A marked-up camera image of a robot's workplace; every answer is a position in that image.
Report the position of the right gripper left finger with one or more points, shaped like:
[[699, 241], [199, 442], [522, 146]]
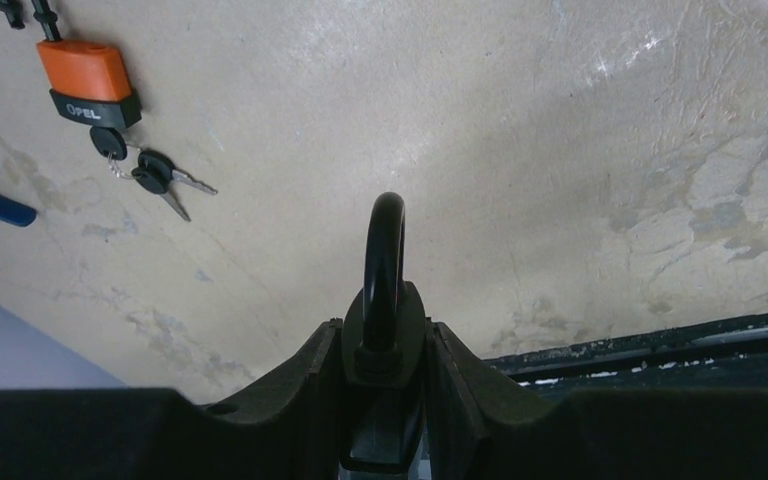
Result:
[[288, 417]]

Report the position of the orange black padlock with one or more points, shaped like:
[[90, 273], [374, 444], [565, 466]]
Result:
[[89, 82]]

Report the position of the black key bunch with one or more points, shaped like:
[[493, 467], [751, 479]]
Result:
[[155, 172]]

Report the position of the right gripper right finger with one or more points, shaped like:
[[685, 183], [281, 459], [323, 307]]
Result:
[[475, 414]]

